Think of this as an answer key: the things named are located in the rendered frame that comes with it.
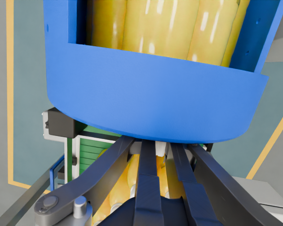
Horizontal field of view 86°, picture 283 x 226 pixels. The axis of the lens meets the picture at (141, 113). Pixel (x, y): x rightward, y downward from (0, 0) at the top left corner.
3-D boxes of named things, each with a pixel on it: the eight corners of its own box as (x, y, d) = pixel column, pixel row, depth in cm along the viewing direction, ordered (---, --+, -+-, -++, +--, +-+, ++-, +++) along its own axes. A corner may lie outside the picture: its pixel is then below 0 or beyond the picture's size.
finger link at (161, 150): (162, 131, 16) (169, 132, 16) (159, 111, 22) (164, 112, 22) (156, 156, 16) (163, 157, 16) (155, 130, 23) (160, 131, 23)
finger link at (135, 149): (151, 158, 15) (121, 153, 15) (151, 135, 19) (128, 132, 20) (154, 145, 14) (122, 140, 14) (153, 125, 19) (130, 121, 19)
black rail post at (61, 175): (77, 157, 53) (64, 172, 45) (77, 164, 54) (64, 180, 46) (71, 156, 53) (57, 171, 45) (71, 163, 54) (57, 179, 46)
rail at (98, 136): (210, 151, 43) (214, 158, 40) (209, 154, 43) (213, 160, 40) (72, 128, 44) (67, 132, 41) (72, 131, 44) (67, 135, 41)
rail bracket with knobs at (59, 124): (96, 105, 46) (81, 115, 37) (95, 126, 49) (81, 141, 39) (65, 99, 47) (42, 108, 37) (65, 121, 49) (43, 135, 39)
